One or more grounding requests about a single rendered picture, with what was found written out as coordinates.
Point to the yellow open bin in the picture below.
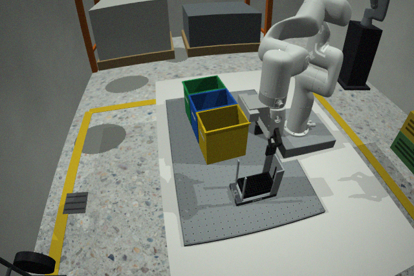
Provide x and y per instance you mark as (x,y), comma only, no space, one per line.
(223,133)

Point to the blue bin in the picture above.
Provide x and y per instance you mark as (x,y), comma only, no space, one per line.
(206,101)

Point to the green bin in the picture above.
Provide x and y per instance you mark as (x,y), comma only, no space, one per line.
(197,85)

